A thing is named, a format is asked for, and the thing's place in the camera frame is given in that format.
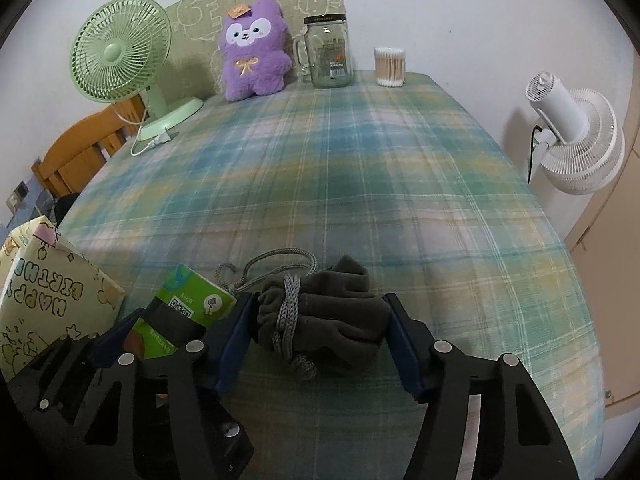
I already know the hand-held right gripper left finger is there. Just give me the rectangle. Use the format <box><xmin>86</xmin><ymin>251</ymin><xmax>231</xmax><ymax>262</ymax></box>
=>
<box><xmin>60</xmin><ymin>294</ymin><xmax>258</xmax><ymax>480</ymax></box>

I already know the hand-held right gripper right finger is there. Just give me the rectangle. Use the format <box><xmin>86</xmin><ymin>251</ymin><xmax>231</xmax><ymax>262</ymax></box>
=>
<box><xmin>384</xmin><ymin>294</ymin><xmax>581</xmax><ymax>480</ymax></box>

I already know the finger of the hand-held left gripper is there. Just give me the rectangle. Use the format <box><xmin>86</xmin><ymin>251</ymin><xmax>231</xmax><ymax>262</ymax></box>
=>
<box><xmin>25</xmin><ymin>309</ymin><xmax>151</xmax><ymax>413</ymax></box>
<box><xmin>210</xmin><ymin>405</ymin><xmax>256</xmax><ymax>480</ymax></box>

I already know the green tissue packet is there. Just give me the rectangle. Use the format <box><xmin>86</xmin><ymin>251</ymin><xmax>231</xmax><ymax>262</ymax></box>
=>
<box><xmin>125</xmin><ymin>263</ymin><xmax>238</xmax><ymax>361</ymax></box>

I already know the grey drawstring pouch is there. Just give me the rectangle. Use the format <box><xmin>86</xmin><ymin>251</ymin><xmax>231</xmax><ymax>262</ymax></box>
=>
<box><xmin>215</xmin><ymin>249</ymin><xmax>391</xmax><ymax>380</ymax></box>

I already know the dark cloth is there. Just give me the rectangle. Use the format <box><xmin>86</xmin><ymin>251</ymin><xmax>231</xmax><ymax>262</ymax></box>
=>
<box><xmin>52</xmin><ymin>192</ymin><xmax>82</xmax><ymax>227</ymax></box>

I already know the plaid tablecloth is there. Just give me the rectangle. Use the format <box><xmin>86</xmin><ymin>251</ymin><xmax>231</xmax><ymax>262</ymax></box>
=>
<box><xmin>52</xmin><ymin>67</ymin><xmax>608</xmax><ymax>480</ymax></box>

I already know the wooden chair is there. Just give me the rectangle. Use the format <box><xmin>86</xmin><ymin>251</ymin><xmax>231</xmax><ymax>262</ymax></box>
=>
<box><xmin>31</xmin><ymin>92</ymin><xmax>146</xmax><ymax>198</ymax></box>

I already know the white fan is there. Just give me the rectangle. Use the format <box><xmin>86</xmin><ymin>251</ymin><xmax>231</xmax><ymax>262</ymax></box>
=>
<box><xmin>525</xmin><ymin>71</ymin><xmax>626</xmax><ymax>196</ymax></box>

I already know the cotton swab container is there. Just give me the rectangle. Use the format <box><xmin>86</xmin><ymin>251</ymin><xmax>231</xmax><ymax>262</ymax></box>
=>
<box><xmin>374</xmin><ymin>46</ymin><xmax>406</xmax><ymax>87</ymax></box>

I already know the green desk fan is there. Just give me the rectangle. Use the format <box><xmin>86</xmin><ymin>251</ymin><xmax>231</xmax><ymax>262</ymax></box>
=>
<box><xmin>70</xmin><ymin>1</ymin><xmax>206</xmax><ymax>142</ymax></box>

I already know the purple plush toy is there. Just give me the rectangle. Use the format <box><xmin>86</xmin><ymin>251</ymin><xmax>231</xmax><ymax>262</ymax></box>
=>
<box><xmin>220</xmin><ymin>0</ymin><xmax>293</xmax><ymax>103</ymax></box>

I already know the glass jar mug black lid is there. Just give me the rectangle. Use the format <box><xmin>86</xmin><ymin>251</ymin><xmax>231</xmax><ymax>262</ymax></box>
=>
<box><xmin>293</xmin><ymin>12</ymin><xmax>355</xmax><ymax>90</ymax></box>

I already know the green fan power cord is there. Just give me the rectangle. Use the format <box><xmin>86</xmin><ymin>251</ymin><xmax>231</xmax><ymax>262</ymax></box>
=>
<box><xmin>131</xmin><ymin>129</ymin><xmax>179</xmax><ymax>157</ymax></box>

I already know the black fan cable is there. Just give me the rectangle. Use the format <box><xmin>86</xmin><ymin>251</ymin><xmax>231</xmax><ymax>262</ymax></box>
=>
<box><xmin>527</xmin><ymin>124</ymin><xmax>544</xmax><ymax>184</ymax></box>

